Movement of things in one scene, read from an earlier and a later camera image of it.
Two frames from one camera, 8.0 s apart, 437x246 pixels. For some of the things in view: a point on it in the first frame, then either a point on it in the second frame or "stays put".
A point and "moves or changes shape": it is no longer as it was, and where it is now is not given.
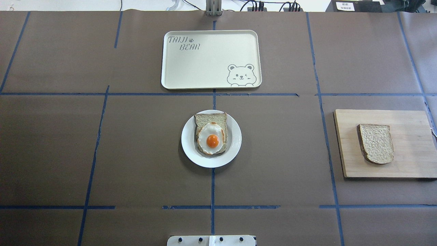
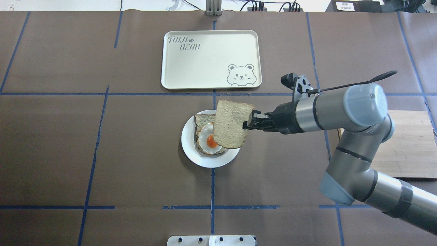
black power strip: [285, 9] stays put
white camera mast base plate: [211, 240] stays put
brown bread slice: [376, 143] moves or changes shape
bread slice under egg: [201, 120] stays put
